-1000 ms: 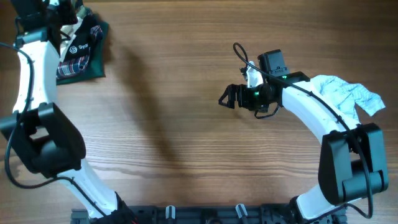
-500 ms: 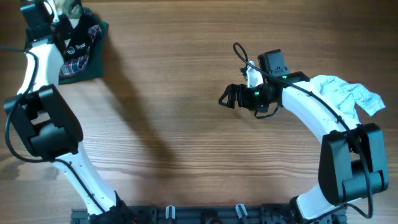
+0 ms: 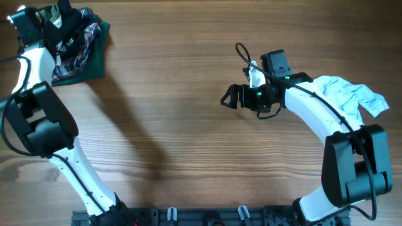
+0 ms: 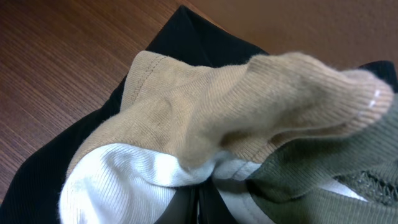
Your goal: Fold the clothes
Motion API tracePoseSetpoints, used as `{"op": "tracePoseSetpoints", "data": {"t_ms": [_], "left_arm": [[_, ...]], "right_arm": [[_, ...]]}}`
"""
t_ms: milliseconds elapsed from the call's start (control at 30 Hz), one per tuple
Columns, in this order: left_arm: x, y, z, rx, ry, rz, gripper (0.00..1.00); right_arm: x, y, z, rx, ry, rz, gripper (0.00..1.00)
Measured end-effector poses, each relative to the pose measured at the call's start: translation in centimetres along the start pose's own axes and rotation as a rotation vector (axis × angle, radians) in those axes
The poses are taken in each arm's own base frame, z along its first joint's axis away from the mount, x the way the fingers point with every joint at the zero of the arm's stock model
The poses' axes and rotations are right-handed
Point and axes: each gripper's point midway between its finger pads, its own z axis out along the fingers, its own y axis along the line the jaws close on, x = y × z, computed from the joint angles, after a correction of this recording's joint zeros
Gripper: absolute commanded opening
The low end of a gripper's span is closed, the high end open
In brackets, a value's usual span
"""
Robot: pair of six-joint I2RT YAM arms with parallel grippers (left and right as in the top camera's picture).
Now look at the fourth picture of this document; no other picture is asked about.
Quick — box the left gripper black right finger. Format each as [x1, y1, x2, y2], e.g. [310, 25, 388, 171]
[198, 179, 238, 224]

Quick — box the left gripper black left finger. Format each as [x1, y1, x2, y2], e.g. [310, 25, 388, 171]
[155, 186, 198, 224]

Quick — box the beige and tan shirt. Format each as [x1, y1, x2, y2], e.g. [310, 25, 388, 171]
[58, 51, 398, 224]

